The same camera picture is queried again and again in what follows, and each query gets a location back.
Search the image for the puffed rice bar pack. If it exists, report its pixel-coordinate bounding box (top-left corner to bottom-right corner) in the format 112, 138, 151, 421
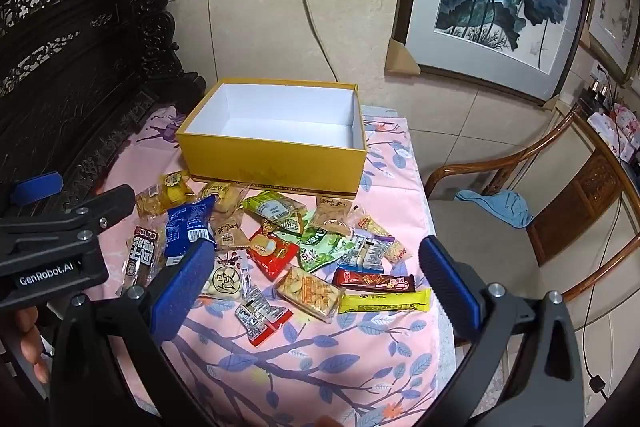
347, 206, 411, 265

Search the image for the brown chocolate wafer bar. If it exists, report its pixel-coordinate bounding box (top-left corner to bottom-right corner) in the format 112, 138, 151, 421
332, 268, 416, 293

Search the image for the purple edged biscuit pack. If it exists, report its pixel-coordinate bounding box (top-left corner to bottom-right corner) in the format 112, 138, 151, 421
337, 229, 387, 273

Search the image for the yellow snack bar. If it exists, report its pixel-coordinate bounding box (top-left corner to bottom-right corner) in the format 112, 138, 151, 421
337, 288, 432, 314

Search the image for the kraft peanut packet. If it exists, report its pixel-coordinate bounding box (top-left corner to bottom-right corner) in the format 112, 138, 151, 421
310, 196, 352, 236

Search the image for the person's left hand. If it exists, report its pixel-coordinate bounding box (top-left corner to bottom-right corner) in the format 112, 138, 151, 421
15, 307, 50, 385

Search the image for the dark sausage snack pack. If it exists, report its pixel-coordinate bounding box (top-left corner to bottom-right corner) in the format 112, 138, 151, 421
116, 227, 166, 296

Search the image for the blue snack packet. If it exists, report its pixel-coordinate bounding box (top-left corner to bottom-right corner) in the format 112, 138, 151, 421
164, 195, 216, 267

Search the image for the small kraft snack pack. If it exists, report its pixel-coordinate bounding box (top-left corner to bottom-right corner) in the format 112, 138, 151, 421
209, 208, 250, 251

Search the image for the red white candy pack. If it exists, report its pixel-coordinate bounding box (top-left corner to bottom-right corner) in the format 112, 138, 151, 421
234, 286, 293, 347

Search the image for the yellow cake pack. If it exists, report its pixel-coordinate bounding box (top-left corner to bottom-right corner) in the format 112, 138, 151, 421
136, 170, 195, 218

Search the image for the blue cloth on chair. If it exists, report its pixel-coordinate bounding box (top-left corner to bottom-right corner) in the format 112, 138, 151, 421
454, 190, 534, 229

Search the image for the red snack packet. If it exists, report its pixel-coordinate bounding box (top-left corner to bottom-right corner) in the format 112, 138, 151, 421
248, 227, 299, 282

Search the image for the clear bread pack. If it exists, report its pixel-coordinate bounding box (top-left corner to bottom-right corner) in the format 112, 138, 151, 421
198, 181, 250, 213

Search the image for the wooden armchair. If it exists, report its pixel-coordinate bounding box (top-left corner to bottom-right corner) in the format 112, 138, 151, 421
425, 107, 639, 326

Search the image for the green label snack pack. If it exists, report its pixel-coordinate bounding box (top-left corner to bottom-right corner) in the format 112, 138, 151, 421
242, 191, 307, 235

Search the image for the rice cracker pack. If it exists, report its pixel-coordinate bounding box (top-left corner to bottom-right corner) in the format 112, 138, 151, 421
276, 265, 344, 323

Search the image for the dark carved wooden bench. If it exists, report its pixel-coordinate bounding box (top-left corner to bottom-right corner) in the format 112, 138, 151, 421
1, 0, 206, 216

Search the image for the green grape candy packet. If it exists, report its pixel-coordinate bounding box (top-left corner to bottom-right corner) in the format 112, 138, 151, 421
274, 227, 355, 273

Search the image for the yellow cardboard box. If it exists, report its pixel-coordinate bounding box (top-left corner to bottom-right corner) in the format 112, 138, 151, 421
177, 78, 367, 198

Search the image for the clutter on side table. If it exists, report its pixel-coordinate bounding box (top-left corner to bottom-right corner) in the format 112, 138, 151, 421
578, 62, 639, 165

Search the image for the small framed painting right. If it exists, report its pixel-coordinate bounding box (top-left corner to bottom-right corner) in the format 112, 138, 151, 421
580, 0, 639, 84

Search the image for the black cable on floor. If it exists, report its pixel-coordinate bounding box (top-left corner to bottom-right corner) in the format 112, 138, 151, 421
581, 196, 640, 403

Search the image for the grey plug and cable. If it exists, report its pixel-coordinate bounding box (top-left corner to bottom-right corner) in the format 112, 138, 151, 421
299, 0, 340, 84

